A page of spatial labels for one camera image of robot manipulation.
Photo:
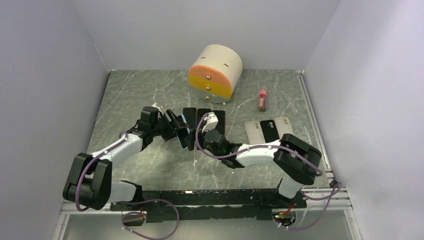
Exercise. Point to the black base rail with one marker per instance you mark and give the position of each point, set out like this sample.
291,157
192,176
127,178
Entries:
169,205

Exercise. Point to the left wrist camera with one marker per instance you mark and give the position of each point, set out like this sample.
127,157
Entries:
156,105

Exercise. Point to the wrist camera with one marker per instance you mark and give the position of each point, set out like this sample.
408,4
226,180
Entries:
156,105
209,122

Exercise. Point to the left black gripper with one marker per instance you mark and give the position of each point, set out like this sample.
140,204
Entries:
171,129

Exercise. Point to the pink capped marker tube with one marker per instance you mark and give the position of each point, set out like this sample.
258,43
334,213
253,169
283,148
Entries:
262,100

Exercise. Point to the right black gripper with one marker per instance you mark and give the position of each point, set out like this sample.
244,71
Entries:
190,140

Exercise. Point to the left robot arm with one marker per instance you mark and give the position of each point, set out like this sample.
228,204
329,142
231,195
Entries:
89,183

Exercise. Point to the bare black phone removed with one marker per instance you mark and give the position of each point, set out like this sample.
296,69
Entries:
200,112

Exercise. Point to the purple bare phone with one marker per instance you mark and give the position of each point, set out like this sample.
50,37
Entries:
221,117

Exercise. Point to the round pastel drawer cabinet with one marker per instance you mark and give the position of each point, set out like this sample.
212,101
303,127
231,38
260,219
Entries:
215,73

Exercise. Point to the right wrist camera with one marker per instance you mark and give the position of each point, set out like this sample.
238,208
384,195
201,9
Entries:
209,122

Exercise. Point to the blue-grey bare phone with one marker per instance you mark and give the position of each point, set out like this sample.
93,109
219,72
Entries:
190,114

